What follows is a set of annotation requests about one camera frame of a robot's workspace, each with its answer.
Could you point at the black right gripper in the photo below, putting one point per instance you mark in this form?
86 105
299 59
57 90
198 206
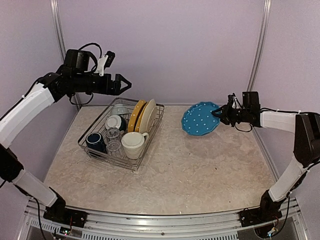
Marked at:
225 114

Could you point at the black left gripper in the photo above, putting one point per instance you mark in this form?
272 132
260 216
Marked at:
107 89

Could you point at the blue polka dot plate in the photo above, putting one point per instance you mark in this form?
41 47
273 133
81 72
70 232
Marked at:
198 119

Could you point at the yellow polka dot plate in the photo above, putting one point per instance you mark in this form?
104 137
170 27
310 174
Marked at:
134 115

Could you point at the cream plate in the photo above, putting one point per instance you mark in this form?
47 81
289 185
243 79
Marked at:
152 116

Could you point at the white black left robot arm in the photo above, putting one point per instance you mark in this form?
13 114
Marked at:
81 72

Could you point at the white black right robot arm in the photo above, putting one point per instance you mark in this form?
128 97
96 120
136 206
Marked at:
305 126

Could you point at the light blue patterned bowl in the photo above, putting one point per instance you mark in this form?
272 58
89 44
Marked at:
119 109

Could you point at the dark teal bowl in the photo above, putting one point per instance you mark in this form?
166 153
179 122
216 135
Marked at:
116 121

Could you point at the clear glass behind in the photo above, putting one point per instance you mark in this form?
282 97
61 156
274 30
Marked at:
113 133

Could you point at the clear glass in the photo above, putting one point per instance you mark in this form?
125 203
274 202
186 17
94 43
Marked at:
113 133
114 148

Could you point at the cream ribbed mug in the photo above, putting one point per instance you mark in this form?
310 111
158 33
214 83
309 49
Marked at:
133 144

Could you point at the dark blue mug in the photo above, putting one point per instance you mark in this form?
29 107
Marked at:
96 142

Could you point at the clear glass near front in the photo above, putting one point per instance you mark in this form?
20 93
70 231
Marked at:
114 148

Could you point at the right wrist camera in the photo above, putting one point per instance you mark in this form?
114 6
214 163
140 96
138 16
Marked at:
234 102

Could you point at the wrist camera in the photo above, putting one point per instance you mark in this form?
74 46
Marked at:
234 102
104 62

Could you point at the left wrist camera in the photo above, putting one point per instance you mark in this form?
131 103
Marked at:
104 62

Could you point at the wire dish rack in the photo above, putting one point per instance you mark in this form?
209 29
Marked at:
99 126

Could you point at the left aluminium corner post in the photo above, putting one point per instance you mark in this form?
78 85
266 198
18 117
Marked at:
58 28

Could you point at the aluminium corner post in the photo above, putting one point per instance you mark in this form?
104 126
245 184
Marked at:
260 44
58 28

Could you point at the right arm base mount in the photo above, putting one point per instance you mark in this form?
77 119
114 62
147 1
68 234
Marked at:
255 216

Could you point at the right aluminium corner post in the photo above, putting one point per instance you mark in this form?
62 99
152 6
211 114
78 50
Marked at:
260 44

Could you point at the aluminium front rail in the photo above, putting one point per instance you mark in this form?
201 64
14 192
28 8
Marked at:
103 225

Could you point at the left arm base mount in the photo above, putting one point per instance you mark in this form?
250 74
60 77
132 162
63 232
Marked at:
66 216

